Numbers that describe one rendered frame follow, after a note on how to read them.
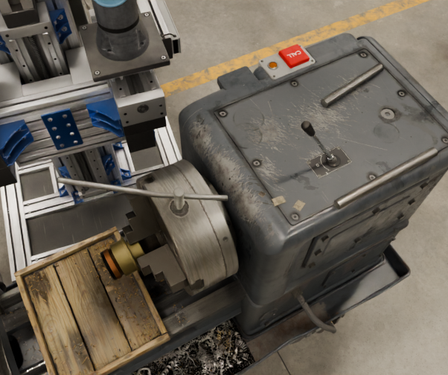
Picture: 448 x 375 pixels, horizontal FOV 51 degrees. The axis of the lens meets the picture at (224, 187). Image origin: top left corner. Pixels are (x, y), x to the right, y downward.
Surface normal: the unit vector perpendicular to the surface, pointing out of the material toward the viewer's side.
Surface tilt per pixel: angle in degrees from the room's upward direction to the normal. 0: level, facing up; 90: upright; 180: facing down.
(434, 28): 0
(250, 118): 0
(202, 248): 47
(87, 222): 0
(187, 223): 23
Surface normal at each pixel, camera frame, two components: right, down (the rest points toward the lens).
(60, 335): 0.02, -0.51
